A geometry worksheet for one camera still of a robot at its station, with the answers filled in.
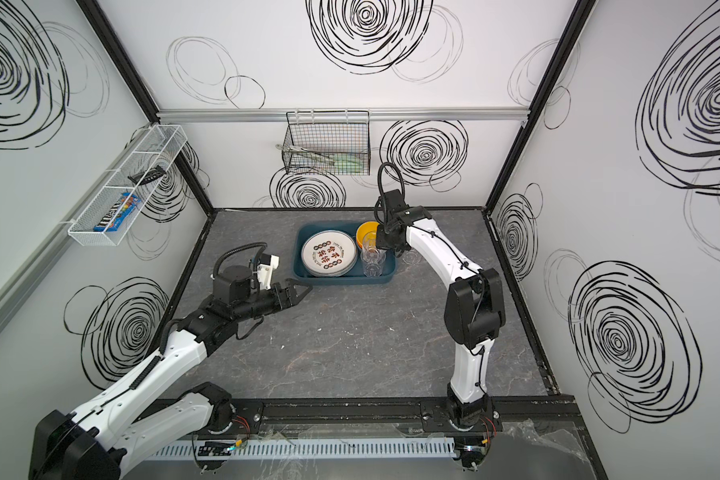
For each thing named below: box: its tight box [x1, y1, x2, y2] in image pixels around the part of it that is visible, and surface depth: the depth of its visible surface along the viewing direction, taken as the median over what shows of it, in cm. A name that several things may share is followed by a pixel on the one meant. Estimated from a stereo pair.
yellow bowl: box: [356, 221, 380, 248], surface depth 107 cm
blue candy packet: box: [93, 192, 142, 232], surface depth 72 cm
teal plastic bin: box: [292, 220, 397, 285], surface depth 101 cm
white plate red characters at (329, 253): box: [301, 230, 358, 277], surface depth 104 cm
